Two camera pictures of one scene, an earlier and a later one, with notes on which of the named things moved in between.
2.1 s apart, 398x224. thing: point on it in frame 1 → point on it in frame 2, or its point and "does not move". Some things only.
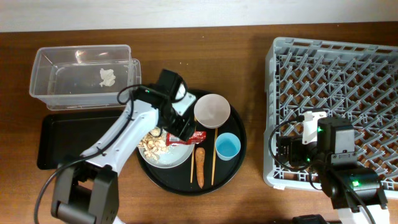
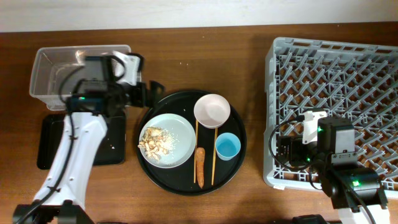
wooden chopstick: (214, 155) does not move
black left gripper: (183, 125) → (137, 98)
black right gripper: (295, 142) does not move
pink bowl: (212, 111) does not move
